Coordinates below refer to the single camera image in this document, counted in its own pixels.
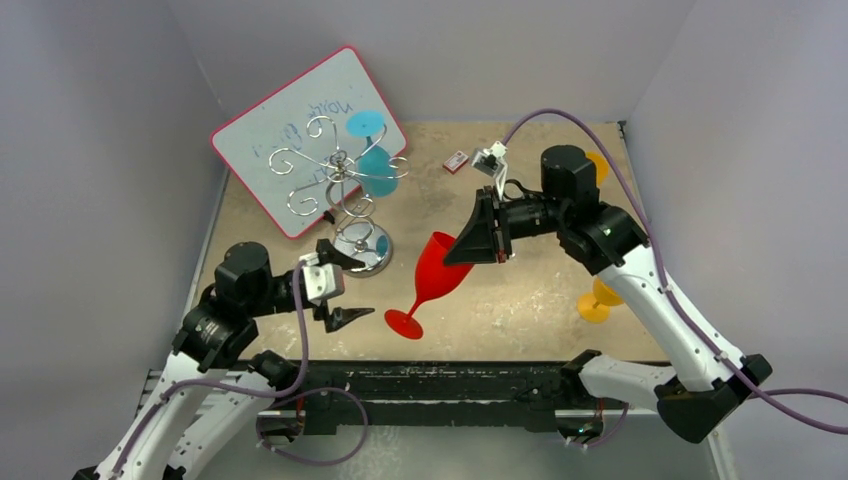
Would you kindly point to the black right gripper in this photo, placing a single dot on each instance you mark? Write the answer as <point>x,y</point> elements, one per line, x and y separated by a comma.
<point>498,225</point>

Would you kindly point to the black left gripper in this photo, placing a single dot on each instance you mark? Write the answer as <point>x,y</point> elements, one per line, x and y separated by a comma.
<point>338,316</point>

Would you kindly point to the red plastic wine glass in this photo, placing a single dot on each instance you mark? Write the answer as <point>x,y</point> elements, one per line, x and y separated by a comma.
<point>432,280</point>

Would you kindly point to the teal plastic wine glass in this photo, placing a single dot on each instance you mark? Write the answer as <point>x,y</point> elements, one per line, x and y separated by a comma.
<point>377,176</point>

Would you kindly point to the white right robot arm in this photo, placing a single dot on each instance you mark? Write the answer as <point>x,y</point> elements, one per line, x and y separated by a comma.
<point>707,377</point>

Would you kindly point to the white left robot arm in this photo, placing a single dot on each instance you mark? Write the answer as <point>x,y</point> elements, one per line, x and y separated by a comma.
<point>193,412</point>

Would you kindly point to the chrome wine glass rack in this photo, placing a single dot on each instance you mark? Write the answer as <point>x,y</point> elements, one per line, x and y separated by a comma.
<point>344,199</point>

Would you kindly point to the yellow wine glass near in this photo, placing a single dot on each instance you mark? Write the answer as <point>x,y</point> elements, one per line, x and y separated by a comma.
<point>595,306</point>

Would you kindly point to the yellow wine glass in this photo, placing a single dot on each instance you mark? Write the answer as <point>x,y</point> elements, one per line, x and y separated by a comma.
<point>601,165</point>
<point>595,306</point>

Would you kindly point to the yellow wine glass far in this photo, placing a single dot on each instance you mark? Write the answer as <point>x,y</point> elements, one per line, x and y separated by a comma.
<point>601,165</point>

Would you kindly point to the small red white box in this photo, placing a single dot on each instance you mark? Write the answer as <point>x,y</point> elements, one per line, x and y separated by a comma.
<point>455,162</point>

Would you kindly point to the red-framed whiteboard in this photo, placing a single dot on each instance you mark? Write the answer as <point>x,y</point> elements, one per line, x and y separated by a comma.
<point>279,147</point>

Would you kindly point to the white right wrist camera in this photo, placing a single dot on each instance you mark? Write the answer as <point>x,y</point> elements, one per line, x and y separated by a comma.
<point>492,162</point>

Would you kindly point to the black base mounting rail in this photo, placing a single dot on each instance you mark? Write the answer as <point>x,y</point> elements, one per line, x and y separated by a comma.
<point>530,395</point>

